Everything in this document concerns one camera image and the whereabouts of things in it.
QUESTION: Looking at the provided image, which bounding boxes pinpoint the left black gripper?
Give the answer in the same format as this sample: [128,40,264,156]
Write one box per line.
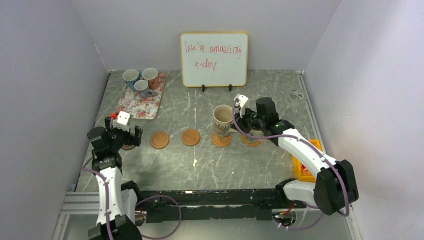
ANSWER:
[104,116,142,151]

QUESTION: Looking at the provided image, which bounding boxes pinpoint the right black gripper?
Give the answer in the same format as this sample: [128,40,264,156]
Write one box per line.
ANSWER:
[230,105,266,135]

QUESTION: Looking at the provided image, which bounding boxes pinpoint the dark walnut wooden coaster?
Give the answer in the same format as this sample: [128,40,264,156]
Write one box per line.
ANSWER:
[121,144,136,151]

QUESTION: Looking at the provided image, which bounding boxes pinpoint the woven rattan coaster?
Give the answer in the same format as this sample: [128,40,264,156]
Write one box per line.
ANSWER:
[240,134,262,147]
[210,132,232,148]

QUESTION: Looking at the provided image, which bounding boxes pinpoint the light wooden coaster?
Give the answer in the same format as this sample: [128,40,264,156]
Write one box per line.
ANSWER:
[181,128,201,146]
[149,131,170,149]

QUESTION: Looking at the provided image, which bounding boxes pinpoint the cream coral pattern mug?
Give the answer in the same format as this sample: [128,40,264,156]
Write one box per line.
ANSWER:
[212,105,237,138]

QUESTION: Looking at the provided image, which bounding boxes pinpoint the teal blue mug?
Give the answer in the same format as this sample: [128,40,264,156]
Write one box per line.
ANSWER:
[122,69,141,92]

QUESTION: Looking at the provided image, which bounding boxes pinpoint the cream seahorse mug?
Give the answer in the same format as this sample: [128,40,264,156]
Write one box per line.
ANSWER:
[249,129,264,138]

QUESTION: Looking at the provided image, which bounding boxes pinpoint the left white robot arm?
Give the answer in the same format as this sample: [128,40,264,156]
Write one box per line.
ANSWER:
[82,111,143,240]

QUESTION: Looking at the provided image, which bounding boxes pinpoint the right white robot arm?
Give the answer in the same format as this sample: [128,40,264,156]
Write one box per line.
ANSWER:
[232,94,359,217]

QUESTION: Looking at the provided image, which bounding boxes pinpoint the clear tape roll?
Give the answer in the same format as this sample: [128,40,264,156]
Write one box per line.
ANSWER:
[286,89,308,108]

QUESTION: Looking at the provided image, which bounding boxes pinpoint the floral serving tray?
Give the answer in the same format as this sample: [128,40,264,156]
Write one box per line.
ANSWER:
[116,73,167,120]

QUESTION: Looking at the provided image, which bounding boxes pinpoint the small light blue mug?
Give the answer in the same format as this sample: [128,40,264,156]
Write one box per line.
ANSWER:
[134,79,154,99]

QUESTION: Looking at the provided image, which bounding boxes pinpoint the yellow orange object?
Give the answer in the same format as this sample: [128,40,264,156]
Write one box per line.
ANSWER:
[291,139,323,183]

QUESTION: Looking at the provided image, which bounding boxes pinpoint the black whiteboard stand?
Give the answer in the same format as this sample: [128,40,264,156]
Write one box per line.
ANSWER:
[200,84,233,92]

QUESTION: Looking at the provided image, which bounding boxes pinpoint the orange floral mug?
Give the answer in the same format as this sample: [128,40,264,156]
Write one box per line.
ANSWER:
[141,67,167,90]

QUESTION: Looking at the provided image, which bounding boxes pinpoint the yellow framed whiteboard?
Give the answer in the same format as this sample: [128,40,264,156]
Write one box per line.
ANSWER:
[180,31,249,88]

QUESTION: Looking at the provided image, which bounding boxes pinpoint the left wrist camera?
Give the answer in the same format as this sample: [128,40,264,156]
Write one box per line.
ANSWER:
[109,111,132,132]

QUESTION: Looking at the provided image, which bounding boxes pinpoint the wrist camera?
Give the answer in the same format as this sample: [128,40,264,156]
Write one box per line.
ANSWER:
[109,111,132,132]
[234,93,249,118]

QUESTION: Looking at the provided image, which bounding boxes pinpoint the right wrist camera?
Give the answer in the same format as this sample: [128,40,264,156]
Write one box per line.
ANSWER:
[234,93,249,118]

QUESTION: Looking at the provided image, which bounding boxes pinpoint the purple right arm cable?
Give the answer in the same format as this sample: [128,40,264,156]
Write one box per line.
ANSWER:
[231,97,351,232]

